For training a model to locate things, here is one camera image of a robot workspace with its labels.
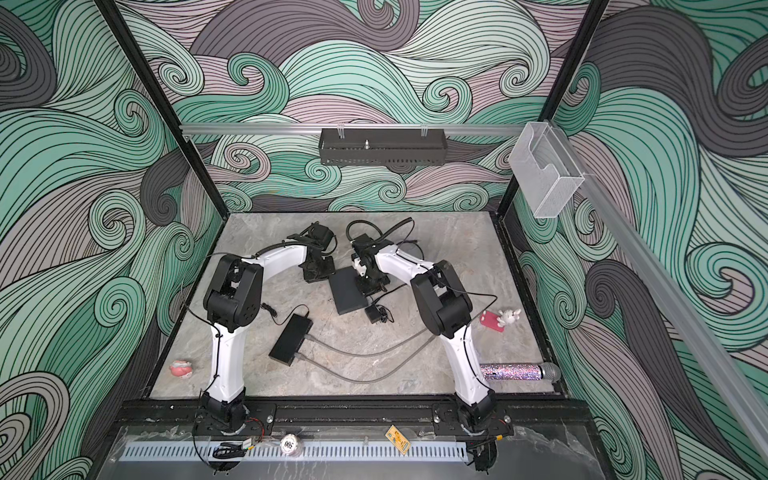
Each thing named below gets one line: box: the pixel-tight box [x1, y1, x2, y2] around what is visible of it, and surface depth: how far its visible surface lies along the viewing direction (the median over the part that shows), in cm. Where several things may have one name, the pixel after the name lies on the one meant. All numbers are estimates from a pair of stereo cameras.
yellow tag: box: [384, 424, 411, 455], surface depth 71 cm
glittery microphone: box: [480, 362, 561, 383], surface depth 79 cm
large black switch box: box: [329, 266, 369, 315], surface depth 94 cm
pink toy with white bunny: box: [480, 309, 522, 333], surface depth 87 cm
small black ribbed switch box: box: [268, 313, 314, 367], surface depth 87 cm
